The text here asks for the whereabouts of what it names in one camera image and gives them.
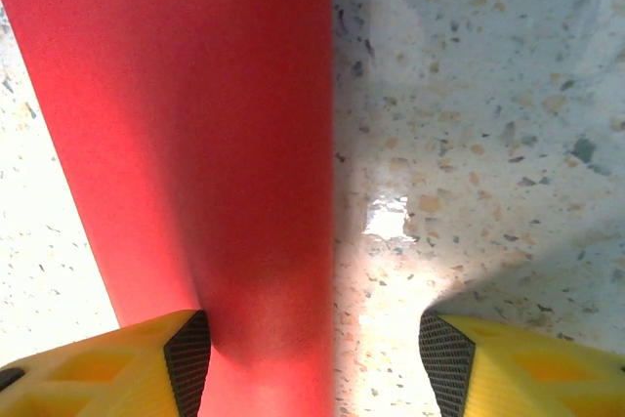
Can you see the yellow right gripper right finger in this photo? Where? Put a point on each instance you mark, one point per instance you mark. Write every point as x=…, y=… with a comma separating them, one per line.
x=527, y=373

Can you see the red paper sheet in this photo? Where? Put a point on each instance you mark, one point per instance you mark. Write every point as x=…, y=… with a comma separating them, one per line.
x=195, y=95

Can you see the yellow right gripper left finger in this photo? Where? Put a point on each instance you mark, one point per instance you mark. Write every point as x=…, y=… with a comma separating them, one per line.
x=97, y=373

